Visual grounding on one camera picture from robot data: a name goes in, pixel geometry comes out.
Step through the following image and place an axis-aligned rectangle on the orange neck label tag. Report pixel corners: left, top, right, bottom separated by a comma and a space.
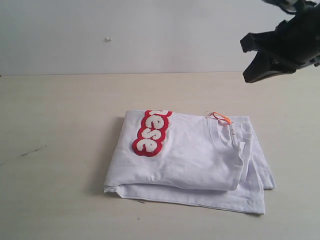
206, 111, 232, 125

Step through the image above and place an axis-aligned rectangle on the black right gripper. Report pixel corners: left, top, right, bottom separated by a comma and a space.
240, 0, 320, 83

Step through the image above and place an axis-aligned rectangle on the white t-shirt with red lettering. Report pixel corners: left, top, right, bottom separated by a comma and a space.
104, 110, 276, 215

